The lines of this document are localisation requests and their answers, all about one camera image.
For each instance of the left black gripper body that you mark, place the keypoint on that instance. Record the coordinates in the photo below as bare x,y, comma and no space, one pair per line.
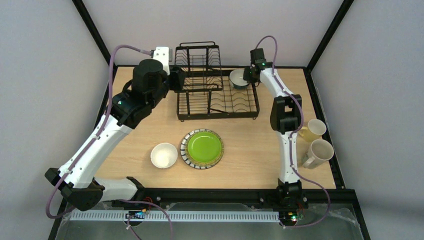
177,78

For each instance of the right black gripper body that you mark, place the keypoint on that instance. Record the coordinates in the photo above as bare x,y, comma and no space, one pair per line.
249,74

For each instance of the teal patterned white bowl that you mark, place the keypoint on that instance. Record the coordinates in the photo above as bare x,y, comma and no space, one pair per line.
236,79

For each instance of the plain white bowl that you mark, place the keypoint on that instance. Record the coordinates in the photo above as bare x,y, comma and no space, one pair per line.
164,155

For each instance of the yellow mug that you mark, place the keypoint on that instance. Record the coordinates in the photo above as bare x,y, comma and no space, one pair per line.
313,130

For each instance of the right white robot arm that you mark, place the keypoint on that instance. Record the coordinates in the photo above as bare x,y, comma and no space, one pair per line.
285,119

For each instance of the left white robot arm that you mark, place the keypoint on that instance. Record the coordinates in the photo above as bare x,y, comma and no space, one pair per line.
76,179

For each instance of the blue striped white plate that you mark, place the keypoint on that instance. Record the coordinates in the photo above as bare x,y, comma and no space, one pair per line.
184,152

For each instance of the green plate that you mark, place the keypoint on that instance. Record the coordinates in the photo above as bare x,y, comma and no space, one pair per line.
205,147

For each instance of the beige mug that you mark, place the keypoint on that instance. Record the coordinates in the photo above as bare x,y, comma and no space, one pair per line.
319,152

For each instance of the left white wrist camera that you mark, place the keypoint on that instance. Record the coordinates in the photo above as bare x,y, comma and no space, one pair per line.
164,55

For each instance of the black wire dish rack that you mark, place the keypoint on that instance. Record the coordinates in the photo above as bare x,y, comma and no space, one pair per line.
207,92

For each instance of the white slotted cable duct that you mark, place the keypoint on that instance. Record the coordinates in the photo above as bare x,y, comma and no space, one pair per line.
176,216

